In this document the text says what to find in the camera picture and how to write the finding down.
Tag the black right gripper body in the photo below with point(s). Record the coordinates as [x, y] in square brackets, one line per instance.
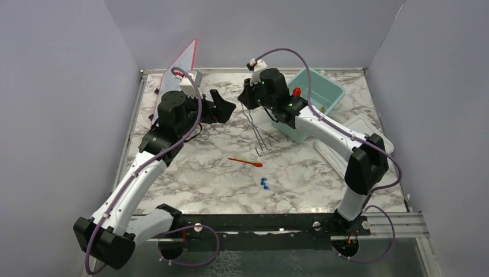
[254, 98]

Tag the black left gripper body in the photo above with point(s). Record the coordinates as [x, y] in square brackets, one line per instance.
[211, 115]

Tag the steel tweezers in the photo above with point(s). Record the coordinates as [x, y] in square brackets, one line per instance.
[270, 136]

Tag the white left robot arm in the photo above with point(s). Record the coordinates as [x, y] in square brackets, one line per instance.
[109, 235]

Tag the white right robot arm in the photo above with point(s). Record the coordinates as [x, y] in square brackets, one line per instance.
[365, 155]

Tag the red pipette in bin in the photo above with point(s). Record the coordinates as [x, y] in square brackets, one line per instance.
[296, 92]

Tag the teal plastic bin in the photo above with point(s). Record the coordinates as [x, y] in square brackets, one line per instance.
[325, 93]

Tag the red pipette on table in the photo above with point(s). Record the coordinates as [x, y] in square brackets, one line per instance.
[256, 164]

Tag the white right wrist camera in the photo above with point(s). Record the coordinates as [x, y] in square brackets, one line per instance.
[255, 66]

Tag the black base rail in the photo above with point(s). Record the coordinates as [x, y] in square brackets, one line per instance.
[249, 232]

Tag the aluminium frame rail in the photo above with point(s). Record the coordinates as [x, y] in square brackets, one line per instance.
[376, 225]

